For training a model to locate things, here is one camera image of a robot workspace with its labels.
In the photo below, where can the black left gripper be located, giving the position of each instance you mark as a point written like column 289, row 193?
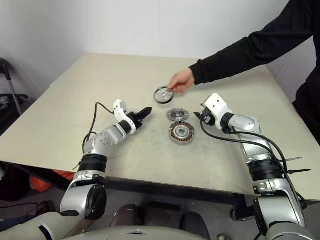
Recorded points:
column 138, row 120

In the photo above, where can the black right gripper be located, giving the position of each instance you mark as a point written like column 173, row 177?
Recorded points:
column 208, row 117

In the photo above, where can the round silver motor lid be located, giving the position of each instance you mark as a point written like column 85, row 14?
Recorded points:
column 163, row 96

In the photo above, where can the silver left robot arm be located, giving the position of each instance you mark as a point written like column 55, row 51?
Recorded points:
column 100, row 142

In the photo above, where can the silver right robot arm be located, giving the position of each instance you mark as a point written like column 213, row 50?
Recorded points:
column 257, row 150

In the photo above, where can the spoked metal rotor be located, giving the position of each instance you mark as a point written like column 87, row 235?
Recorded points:
column 176, row 114

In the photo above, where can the motor housing with copper windings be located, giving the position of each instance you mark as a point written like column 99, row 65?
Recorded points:
column 181, row 132

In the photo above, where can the person's bare hand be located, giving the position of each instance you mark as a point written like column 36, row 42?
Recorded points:
column 182, row 80

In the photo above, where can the person's black-sleeved arm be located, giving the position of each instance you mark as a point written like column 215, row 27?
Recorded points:
column 250, row 50

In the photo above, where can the black zip tie tail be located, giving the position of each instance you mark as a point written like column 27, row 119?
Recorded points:
column 298, row 171
column 77, row 166

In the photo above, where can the dark rounded shape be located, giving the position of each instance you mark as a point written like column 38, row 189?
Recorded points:
column 128, row 215

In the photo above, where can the grey zip tie tail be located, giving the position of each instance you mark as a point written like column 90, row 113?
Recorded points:
column 293, row 159

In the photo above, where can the person's black-clothed torso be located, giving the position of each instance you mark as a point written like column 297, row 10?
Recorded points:
column 310, row 110

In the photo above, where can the orange bag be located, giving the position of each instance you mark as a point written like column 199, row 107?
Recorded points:
column 40, row 183

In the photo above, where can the black and silver stand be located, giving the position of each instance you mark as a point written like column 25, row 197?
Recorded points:
column 11, row 85

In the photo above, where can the beige robot torso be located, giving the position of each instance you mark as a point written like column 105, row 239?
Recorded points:
column 25, row 227

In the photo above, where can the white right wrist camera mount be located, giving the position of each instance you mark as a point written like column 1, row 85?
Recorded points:
column 217, row 105

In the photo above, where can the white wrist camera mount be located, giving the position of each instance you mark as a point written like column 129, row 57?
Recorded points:
column 119, row 108
column 217, row 105

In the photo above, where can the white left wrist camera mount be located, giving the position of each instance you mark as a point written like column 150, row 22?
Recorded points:
column 119, row 108

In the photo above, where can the black table frame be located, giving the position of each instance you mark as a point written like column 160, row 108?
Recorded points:
column 160, row 190

